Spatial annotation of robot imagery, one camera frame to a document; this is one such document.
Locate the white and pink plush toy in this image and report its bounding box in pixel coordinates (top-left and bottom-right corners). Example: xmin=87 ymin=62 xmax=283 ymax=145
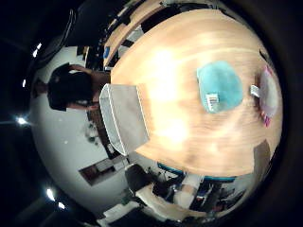
xmin=250 ymin=64 xmax=280 ymax=128

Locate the person in black shirt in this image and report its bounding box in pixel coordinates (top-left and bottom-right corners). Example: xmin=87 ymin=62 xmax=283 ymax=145
xmin=32 ymin=61 xmax=112 ymax=112

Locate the grey mesh container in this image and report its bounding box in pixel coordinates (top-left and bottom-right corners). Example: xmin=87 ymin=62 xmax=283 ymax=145
xmin=98 ymin=83 xmax=150 ymax=157

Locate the teal plush toy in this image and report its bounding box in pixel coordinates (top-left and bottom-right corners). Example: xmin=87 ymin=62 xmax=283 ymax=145
xmin=196 ymin=60 xmax=244 ymax=114

